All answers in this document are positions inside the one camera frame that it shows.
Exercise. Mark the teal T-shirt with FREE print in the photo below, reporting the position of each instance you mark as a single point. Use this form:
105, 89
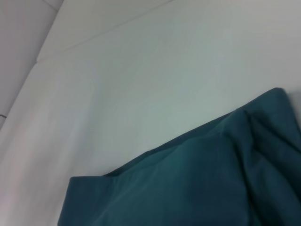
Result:
188, 176

